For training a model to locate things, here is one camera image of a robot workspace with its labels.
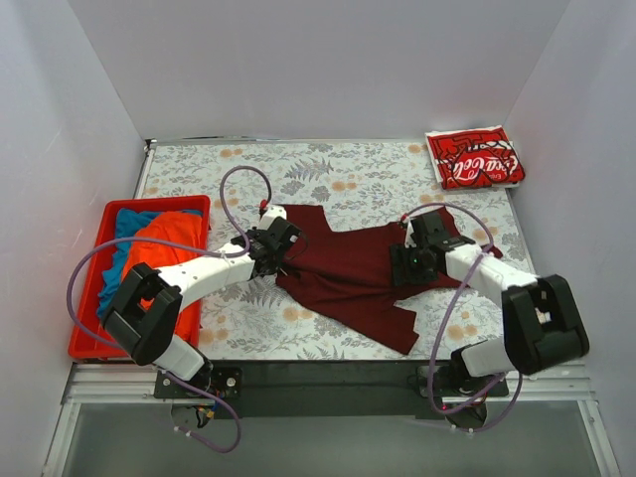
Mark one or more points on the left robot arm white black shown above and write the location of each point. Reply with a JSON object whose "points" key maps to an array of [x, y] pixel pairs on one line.
{"points": [[142, 315]]}

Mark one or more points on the dark red t shirt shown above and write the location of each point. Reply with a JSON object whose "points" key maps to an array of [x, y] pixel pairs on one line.
{"points": [[347, 276]]}

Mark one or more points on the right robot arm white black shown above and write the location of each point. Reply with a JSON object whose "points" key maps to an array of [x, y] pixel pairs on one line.
{"points": [[542, 326]]}

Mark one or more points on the folded red coca-cola t shirt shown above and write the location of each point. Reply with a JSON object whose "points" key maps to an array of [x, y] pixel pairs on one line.
{"points": [[477, 161]]}

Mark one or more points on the blue t shirt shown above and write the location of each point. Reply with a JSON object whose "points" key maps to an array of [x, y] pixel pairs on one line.
{"points": [[127, 223]]}

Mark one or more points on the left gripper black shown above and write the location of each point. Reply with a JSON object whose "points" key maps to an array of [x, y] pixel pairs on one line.
{"points": [[277, 256]]}

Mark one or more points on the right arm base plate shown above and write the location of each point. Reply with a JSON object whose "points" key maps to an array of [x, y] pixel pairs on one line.
{"points": [[452, 397]]}

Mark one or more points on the orange t shirt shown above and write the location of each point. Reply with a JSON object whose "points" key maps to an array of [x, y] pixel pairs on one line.
{"points": [[185, 228]]}

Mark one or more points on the floral table mat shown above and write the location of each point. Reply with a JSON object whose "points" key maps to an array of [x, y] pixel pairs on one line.
{"points": [[358, 184]]}

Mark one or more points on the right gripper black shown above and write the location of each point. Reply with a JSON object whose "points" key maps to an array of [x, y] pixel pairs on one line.
{"points": [[402, 263]]}

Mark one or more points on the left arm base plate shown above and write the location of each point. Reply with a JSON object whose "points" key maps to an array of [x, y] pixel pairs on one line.
{"points": [[218, 382]]}

